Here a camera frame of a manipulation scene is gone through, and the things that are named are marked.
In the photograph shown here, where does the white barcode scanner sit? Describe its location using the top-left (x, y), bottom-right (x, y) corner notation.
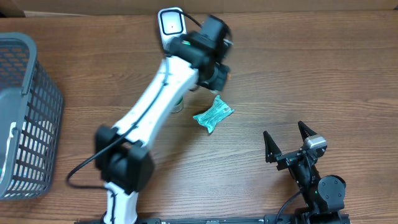
top-left (157, 7), bottom-right (187, 51)

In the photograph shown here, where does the grey plastic mesh basket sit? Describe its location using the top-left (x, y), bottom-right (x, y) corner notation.
top-left (1, 32), bottom-right (65, 200)

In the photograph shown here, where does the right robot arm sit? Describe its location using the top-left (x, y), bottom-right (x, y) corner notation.
top-left (263, 121), bottom-right (351, 224)

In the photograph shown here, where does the green lid jar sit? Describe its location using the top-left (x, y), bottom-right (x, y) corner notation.
top-left (171, 97), bottom-right (183, 113)

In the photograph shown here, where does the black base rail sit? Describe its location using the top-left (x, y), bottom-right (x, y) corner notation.
top-left (75, 215), bottom-right (351, 224)

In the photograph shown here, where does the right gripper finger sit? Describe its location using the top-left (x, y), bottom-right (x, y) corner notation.
top-left (298, 121), bottom-right (317, 141)
top-left (263, 131), bottom-right (282, 163)

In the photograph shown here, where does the cardboard back wall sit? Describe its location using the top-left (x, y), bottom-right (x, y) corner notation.
top-left (1, 0), bottom-right (397, 17)

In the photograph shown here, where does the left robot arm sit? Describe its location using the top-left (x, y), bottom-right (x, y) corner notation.
top-left (95, 15), bottom-right (232, 223)

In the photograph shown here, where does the teal tissue packet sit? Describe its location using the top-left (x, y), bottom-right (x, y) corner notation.
top-left (193, 95), bottom-right (234, 134)

